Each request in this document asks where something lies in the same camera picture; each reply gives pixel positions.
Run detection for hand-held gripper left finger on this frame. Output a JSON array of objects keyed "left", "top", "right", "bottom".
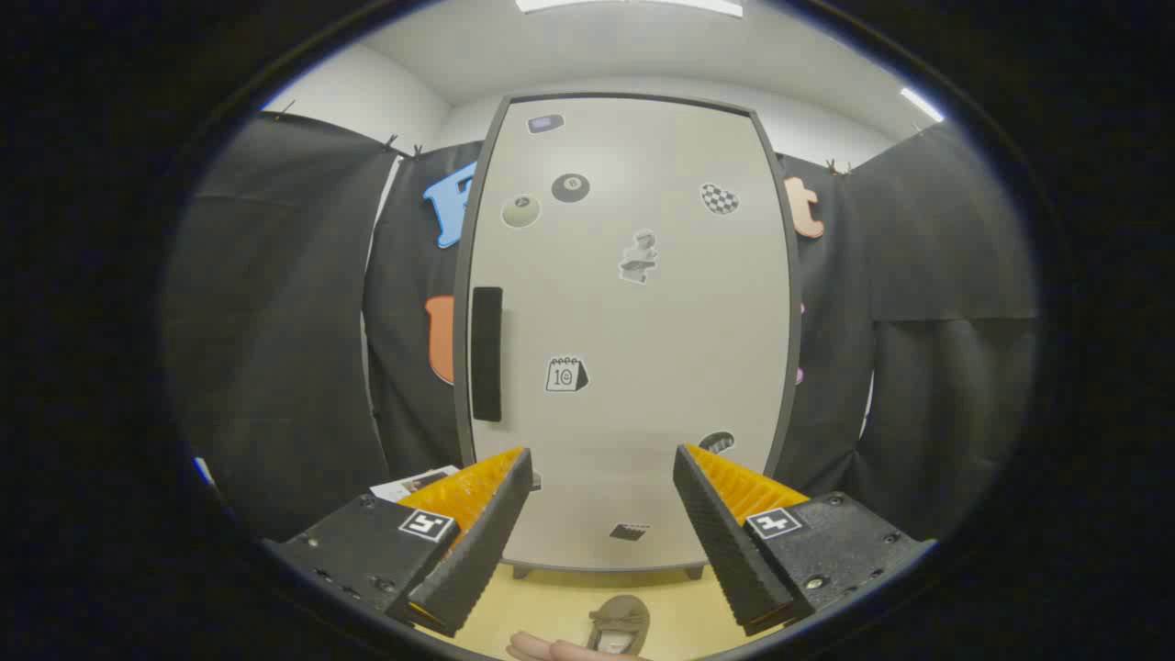
[{"left": 262, "top": 447, "right": 535, "bottom": 639}]

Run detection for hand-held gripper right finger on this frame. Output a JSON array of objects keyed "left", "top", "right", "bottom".
[{"left": 673, "top": 443, "right": 937, "bottom": 636}]

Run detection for brown fuzzy slipper shoe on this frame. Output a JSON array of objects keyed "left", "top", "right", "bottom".
[{"left": 587, "top": 595, "right": 651, "bottom": 656}]

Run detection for beige shoe cabinet door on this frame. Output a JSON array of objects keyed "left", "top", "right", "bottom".
[{"left": 468, "top": 97, "right": 792, "bottom": 570}]

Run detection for grey shoe cabinet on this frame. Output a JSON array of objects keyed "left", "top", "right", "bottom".
[{"left": 453, "top": 92, "right": 802, "bottom": 581}]

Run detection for small white printed box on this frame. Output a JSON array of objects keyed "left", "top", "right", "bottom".
[{"left": 370, "top": 465, "right": 460, "bottom": 503}]

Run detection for black backdrop cloth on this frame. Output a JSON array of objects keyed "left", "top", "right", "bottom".
[{"left": 161, "top": 110, "right": 1038, "bottom": 552}]

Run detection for small ceiling light panel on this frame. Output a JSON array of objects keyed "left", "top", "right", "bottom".
[{"left": 900, "top": 87, "right": 946, "bottom": 123}]

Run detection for long ceiling light panel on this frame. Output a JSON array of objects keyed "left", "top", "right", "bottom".
[{"left": 514, "top": 0, "right": 744, "bottom": 18}]

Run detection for black door handle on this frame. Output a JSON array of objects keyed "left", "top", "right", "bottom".
[{"left": 471, "top": 286, "right": 504, "bottom": 423}]

